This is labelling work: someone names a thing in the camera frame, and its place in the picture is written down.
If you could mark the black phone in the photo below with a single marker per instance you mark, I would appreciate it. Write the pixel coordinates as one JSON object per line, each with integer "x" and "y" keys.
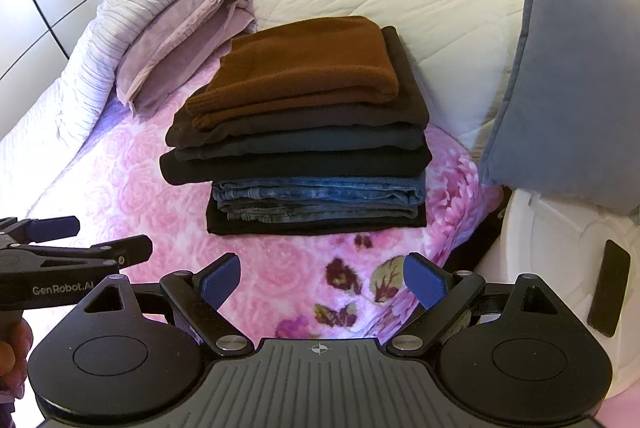
{"x": 607, "y": 288}

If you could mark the pink floral blanket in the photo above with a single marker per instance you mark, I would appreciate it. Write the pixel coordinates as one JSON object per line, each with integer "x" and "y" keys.
{"x": 150, "y": 188}

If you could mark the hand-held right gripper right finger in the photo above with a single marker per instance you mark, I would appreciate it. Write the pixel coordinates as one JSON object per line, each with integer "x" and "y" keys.
{"x": 425, "y": 280}

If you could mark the dark brown folded garment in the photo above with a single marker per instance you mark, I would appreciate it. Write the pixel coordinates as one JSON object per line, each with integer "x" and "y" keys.
{"x": 402, "y": 73}

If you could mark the folded lilac cloth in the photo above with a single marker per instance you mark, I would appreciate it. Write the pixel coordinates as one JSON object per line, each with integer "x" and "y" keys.
{"x": 175, "y": 33}

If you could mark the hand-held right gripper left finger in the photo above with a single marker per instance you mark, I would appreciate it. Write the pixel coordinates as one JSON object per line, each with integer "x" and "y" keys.
{"x": 220, "y": 280}

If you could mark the cream quilted pillow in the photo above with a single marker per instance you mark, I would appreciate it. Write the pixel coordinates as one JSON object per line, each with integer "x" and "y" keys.
{"x": 425, "y": 8}

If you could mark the folded blue jeans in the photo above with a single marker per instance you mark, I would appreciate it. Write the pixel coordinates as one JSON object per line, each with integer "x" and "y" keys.
{"x": 325, "y": 195}

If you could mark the person's left hand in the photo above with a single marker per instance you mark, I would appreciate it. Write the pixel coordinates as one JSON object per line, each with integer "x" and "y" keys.
{"x": 12, "y": 358}

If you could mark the blue-grey cushion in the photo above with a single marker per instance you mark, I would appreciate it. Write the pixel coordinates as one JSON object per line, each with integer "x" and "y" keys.
{"x": 565, "y": 83}

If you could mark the brown knit sweater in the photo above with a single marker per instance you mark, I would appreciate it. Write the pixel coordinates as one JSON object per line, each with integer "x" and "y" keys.
{"x": 310, "y": 53}

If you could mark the lavender striped duvet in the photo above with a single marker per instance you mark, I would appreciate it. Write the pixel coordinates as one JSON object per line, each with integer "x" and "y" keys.
{"x": 90, "y": 58}

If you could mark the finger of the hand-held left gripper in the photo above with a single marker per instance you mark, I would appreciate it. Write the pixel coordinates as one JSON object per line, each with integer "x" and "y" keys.
{"x": 50, "y": 228}
{"x": 130, "y": 249}

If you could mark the dark grey folded garment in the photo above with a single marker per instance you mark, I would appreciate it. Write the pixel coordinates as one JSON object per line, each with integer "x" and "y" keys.
{"x": 325, "y": 140}

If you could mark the white nightstand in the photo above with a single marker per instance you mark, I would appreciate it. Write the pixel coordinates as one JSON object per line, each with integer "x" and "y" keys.
{"x": 550, "y": 233}

